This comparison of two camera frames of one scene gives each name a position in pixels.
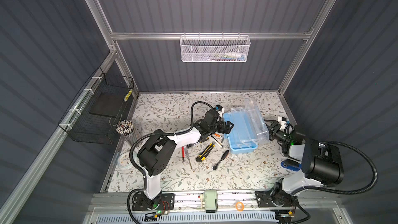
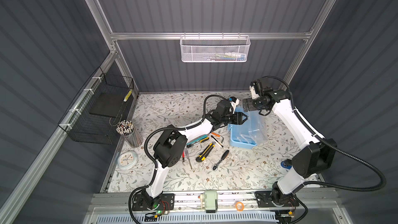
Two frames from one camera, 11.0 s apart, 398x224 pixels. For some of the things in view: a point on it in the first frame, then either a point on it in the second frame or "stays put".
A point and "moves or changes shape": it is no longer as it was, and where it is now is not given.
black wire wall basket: [94, 116] stays put
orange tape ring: [242, 207] stays put
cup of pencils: [126, 128] stays put
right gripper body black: [272, 136] → [252, 104]
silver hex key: [186, 150] stays put
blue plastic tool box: [250, 129] moves or changes shape
